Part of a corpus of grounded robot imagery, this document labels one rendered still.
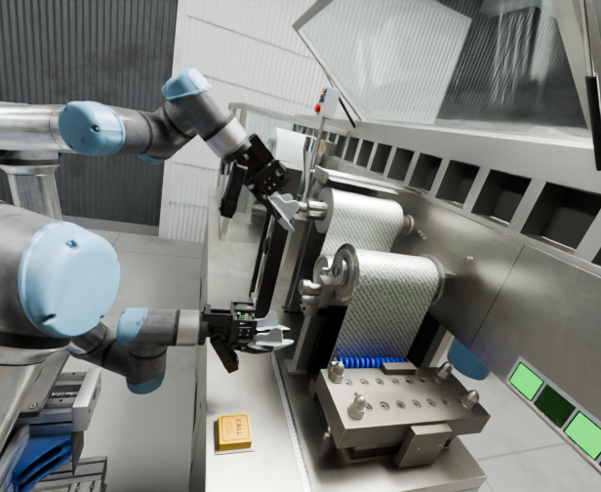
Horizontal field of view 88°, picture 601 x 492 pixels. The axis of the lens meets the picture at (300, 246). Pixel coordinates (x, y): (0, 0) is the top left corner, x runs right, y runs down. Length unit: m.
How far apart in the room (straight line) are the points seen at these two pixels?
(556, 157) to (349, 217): 0.49
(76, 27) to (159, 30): 0.68
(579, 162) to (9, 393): 0.96
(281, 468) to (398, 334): 0.42
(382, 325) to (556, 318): 0.36
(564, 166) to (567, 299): 0.27
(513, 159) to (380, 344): 0.57
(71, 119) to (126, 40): 3.22
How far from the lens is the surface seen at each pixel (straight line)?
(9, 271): 0.41
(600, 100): 0.78
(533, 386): 0.84
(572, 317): 0.80
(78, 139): 0.57
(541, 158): 0.89
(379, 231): 1.01
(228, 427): 0.80
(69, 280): 0.40
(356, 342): 0.86
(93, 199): 4.00
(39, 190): 0.96
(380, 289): 0.79
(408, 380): 0.92
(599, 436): 0.80
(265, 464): 0.80
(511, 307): 0.86
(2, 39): 4.03
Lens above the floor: 1.56
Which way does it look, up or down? 20 degrees down
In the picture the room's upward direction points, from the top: 15 degrees clockwise
